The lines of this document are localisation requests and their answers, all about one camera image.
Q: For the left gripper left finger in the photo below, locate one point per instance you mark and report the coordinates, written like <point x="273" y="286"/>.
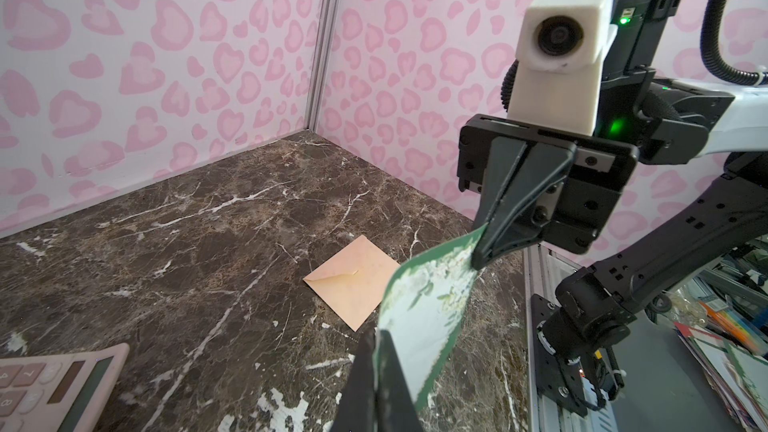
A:
<point x="356" y="409"/>

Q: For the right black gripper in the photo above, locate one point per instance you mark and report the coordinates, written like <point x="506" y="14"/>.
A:
<point x="539" y="185"/>

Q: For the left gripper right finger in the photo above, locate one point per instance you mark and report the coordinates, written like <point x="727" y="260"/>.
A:
<point x="395" y="411"/>

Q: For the pink calculator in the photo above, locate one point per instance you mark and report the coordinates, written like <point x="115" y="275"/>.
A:
<point x="59" y="392"/>

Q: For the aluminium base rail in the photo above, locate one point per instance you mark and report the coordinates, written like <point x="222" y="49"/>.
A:
<point x="561" y="397"/>

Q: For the peach paper envelope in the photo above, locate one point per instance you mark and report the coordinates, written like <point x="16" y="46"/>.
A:
<point x="353" y="281"/>

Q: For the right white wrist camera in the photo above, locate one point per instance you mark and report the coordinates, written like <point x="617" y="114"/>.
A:
<point x="560" y="53"/>

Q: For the stack of colourful papers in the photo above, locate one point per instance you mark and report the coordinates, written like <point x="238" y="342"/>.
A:
<point x="721" y="316"/>

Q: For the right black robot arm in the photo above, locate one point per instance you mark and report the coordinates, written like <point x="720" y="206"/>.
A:
<point x="699" y="187"/>

